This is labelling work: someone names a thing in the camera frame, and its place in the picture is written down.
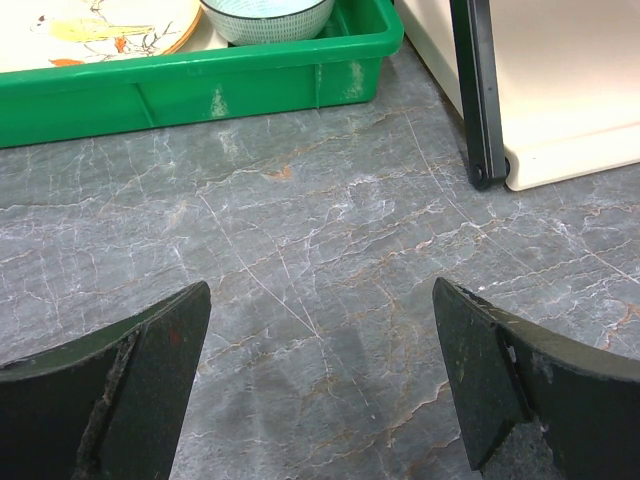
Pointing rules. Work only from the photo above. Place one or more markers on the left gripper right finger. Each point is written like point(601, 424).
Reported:
point(531, 403)

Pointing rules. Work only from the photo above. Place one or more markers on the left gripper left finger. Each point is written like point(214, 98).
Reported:
point(109, 404)

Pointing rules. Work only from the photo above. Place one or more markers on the cream three-tier shelf rack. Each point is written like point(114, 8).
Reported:
point(548, 90)

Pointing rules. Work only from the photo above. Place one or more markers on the floral ceramic plate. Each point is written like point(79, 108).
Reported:
point(46, 34)

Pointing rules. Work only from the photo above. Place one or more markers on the light green ceramic bowl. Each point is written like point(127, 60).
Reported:
point(243, 23)

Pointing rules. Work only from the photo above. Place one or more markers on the green plastic tray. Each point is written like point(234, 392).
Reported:
point(340, 67)

